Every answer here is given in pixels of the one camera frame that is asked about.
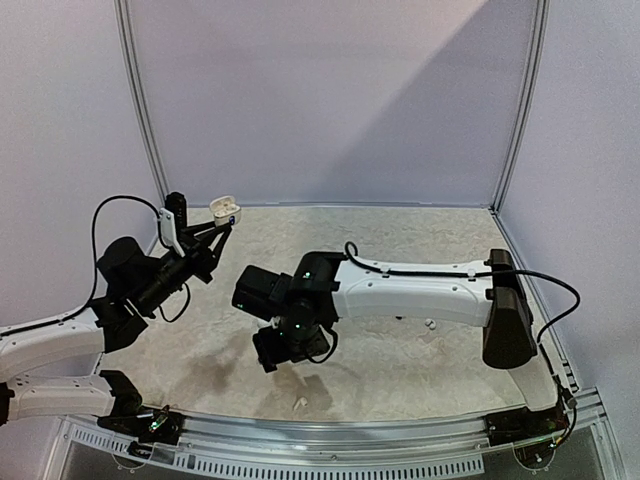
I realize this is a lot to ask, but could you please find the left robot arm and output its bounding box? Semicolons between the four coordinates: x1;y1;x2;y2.
1;214;239;434

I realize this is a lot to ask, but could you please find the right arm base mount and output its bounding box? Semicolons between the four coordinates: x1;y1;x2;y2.
483;403;570;447

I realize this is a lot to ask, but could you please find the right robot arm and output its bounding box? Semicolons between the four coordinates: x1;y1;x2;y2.
231;243;560;436

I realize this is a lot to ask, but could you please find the white stem earbud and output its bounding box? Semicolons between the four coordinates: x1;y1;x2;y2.
294;397;308;410

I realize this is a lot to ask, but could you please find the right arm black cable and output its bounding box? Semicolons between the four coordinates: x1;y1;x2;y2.
304;241;582;451

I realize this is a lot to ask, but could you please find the aluminium front rail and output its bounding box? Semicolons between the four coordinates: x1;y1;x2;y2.
44;389;624;479

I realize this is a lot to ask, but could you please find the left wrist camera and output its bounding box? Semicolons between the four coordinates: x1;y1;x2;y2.
157;191;187;257

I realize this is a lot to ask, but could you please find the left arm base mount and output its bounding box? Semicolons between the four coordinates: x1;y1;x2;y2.
97;405;186;446

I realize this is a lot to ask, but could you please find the left aluminium frame post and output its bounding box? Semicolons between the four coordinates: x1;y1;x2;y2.
114;0;170;199

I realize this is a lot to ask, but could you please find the aluminium frame post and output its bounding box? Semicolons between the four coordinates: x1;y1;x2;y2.
114;0;170;199
489;0;550;216

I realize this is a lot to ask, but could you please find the white charging case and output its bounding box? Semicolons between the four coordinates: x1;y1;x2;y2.
209;195;242;227

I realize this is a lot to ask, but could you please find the right aluminium frame post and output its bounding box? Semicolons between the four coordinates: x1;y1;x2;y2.
489;0;550;216

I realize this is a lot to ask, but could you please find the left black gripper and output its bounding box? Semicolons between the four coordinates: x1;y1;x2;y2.
134;219;230;314

